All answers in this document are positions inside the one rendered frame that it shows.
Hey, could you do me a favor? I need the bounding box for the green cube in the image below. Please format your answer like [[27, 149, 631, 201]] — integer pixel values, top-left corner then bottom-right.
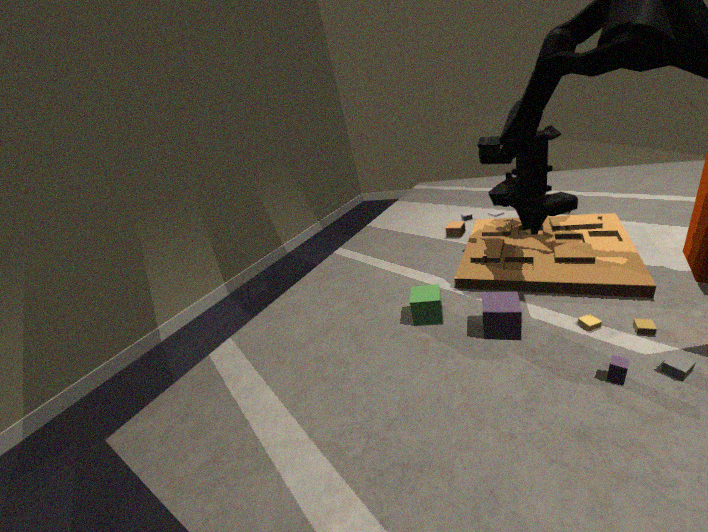
[[410, 284, 444, 326]]

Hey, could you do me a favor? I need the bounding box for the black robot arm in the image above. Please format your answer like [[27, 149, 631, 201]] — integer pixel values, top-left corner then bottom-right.
[[477, 0, 708, 207]]

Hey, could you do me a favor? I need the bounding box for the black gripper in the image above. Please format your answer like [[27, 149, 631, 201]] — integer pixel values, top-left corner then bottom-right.
[[510, 161, 578, 235]]

